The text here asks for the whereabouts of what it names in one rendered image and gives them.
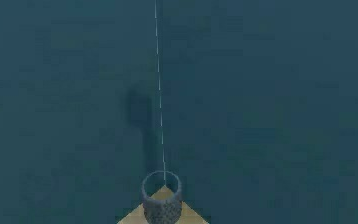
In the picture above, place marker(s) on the grey mesh bin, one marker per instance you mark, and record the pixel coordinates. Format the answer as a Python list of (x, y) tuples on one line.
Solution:
[(162, 208)]

